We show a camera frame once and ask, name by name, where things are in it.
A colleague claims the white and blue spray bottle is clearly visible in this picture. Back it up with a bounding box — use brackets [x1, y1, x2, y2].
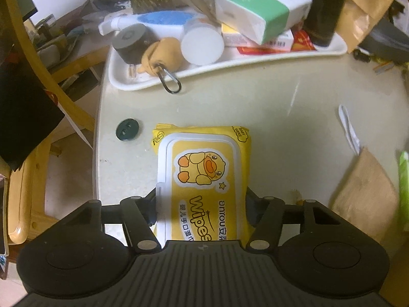
[98, 10, 207, 38]

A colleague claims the black cylinder with grey top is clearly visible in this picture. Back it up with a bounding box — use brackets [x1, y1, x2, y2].
[111, 23, 161, 65]

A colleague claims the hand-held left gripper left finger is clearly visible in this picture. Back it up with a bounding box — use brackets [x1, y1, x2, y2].
[65, 187, 162, 254]

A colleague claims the black cloth bag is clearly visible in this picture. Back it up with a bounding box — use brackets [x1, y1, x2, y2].
[0, 59, 66, 172]

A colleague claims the dark round button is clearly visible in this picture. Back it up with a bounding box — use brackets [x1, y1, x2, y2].
[115, 118, 139, 142]

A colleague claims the small white and yellow box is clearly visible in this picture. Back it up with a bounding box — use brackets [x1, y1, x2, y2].
[221, 23, 295, 52]

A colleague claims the green tissue pack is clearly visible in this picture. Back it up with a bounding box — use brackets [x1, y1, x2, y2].
[397, 151, 409, 200]

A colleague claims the white strap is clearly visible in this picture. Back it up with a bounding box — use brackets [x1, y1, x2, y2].
[338, 104, 362, 155]

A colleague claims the brown paper bag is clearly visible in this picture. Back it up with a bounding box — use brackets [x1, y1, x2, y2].
[334, 0, 397, 54]

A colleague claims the red packet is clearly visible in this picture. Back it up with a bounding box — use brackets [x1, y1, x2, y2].
[237, 29, 317, 56]

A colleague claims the brown burlap pouch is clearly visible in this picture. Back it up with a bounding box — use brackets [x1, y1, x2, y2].
[328, 146, 401, 244]

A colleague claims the jar with white lid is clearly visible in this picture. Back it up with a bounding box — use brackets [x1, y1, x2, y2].
[180, 19, 225, 67]

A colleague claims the yellow wet wipes pack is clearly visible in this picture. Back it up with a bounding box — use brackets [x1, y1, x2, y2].
[150, 123, 254, 250]

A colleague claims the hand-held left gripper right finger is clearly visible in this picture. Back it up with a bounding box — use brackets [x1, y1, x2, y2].
[244, 187, 340, 252]

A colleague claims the wooden chair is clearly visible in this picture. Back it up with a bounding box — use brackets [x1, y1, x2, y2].
[0, 0, 98, 247]

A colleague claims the green and white tissue box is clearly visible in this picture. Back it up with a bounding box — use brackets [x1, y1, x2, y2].
[213, 0, 313, 46]

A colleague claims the tan plush keychain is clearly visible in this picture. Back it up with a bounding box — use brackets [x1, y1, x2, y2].
[137, 37, 186, 78]

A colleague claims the small black clip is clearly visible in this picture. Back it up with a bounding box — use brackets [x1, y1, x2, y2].
[352, 49, 372, 62]

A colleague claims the white plastic tray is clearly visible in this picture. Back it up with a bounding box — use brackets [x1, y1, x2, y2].
[107, 22, 348, 92]

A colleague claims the black thermos bottle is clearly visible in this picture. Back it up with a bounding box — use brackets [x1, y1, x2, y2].
[303, 0, 353, 47]

